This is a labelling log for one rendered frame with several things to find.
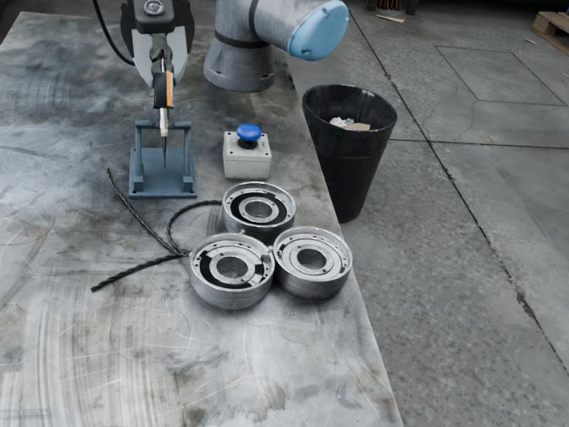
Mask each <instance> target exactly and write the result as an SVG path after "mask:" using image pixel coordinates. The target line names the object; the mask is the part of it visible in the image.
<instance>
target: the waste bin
mask: <svg viewBox="0 0 569 427"><path fill-rule="evenodd" d="M301 104H302V110H303V113H304V116H305V119H306V122H307V126H308V129H309V131H310V135H311V138H312V142H313V145H314V147H315V150H316V154H317V156H318V161H319V163H320V166H321V170H322V172H323V177H324V179H325V182H326V185H327V187H328V191H329V195H330V198H331V201H332V203H333V206H334V211H335V214H336V217H337V220H338V222H339V223H345V222H348V221H351V220H353V219H354V218H356V217H357V216H358V215H359V213H360V212H361V210H362V206H363V204H364V202H365V199H366V197H367V193H368V191H369V188H370V186H371V184H372V181H373V177H374V175H375V173H376V170H377V167H378V164H379V162H380V159H381V157H382V155H383V154H384V150H385V148H386V146H387V144H388V141H389V138H390V136H391V133H392V130H393V128H394V127H395V124H396V122H397V112H396V111H395V109H394V107H393V106H392V105H391V104H390V103H389V102H388V101H386V100H385V99H384V98H383V97H381V96H380V95H379V94H377V93H375V92H373V91H369V90H367V89H364V88H361V87H359V86H352V85H347V84H336V83H334V84H332V83H331V84H322V85H319V86H314V87H312V88H310V89H308V90H307V91H306V92H305V94H304V95H303V98H302V103H301ZM339 117H340V119H341V120H347V119H354V124H356V123H361V124H365V125H370V128H369V130H352V129H347V128H343V127H340V126H337V125H333V124H330V123H329V121H331V120H332V119H333V118H339Z"/></svg>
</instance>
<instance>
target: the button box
mask: <svg viewBox="0 0 569 427"><path fill-rule="evenodd" d="M223 158H224V175H225V179H246V180H268V176H269V170H270V164H271V158H272V157H271V152H270V148H269V144H268V137H267V134H262V136H261V137H260V138H259V139H258V140H255V141H251V144H246V143H245V142H244V140H243V139H241V138H239V137H238V136H237V134H236V132H227V131H225V132H224V150H223Z"/></svg>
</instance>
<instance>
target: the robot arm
mask: <svg viewBox="0 0 569 427"><path fill-rule="evenodd" d="M126 2H127V3H121V4H120V7H121V15H120V29H121V34H122V37H123V39H124V43H125V45H126V47H127V48H128V50H129V52H130V56H131V57H132V58H133V60H134V63H135V66H136V68H137V69H138V71H139V73H140V75H141V77H142V78H143V80H144V81H145V82H146V83H147V84H148V85H149V86H150V87H151V88H154V82H155V81H154V78H153V76H154V74H153V72H152V57H151V55H150V51H151V49H152V34H159V33H165V37H166V41H167V44H168V46H169V48H170V49H171V53H170V60H171V64H172V65H173V66H172V71H171V73H173V83H174V86H177V85H178V84H179V83H180V80H181V78H182V76H183V74H184V73H185V68H186V65H187V62H188V58H189V54H190V52H191V46H192V42H193V38H194V35H195V21H194V18H193V15H192V12H191V3H190V0H126ZM348 15H349V12H348V8H347V7H346V6H345V4H344V3H343V2H342V0H217V5H216V19H215V31H214V38H213V42H212V45H211V46H210V48H209V51H208V53H207V56H206V58H205V61H204V70H203V74H204V76H205V78H206V79H207V80H208V81H209V82H211V83H212V84H214V85H215V86H218V87H221V88H223V89H226V90H230V91H234V92H259V91H263V90H266V89H268V88H269V87H270V86H272V85H273V83H274V80H275V74H276V69H275V64H274V59H273V51H272V47H271V44H272V45H274V46H276V47H278V48H280V49H282V50H284V51H286V52H287V53H289V54H290V55H291V56H293V57H298V58H302V59H304V60H306V61H318V60H320V59H322V58H324V57H326V56H327V55H328V54H329V53H331V52H332V51H333V50H334V49H335V47H336V46H337V45H338V43H339V42H340V40H341V38H342V36H343V35H344V33H345V30H346V27H347V24H348V20H349V18H348V17H347V16H348Z"/></svg>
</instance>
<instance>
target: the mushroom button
mask: <svg viewBox="0 0 569 427"><path fill-rule="evenodd" d="M236 134H237V136H238V137H239V138H241V139H243V140H244V142H245V143H246V144H251V141H255V140H258V139H259V138H260V137H261V136H262V131H261V129H260V128H259V127H258V126H256V125H252V124H243V125H240V126H239V127H238V128H237V130H236Z"/></svg>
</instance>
